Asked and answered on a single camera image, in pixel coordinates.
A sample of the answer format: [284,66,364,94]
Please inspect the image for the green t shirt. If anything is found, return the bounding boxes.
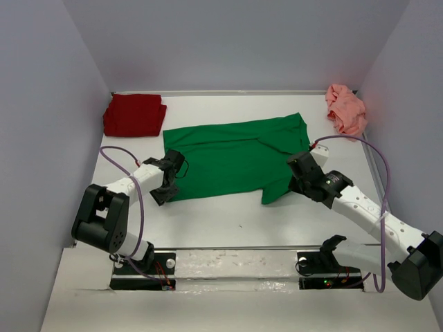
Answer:
[163,113,309,205]

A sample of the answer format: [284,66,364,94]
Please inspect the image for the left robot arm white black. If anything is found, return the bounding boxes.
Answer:
[71,149,188,273]

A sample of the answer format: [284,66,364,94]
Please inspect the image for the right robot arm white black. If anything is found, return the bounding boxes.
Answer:
[287,151,442,301]

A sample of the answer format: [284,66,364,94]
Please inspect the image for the pink t shirt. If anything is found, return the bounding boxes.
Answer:
[325,84,368,136]

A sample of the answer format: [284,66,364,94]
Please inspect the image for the folded red t shirt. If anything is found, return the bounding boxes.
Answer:
[103,94,167,138]

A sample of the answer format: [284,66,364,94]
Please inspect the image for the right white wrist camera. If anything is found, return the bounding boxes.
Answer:
[310,145,329,167]

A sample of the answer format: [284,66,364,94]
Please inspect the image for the aluminium rail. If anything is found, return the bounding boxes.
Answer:
[152,243,381,251]

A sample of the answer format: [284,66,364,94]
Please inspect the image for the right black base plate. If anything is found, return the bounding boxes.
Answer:
[295,235,364,291]

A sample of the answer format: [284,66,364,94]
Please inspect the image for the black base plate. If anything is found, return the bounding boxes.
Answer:
[109,250,177,291]
[295,235,364,291]

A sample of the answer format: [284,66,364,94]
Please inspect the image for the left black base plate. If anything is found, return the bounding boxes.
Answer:
[109,250,177,291]

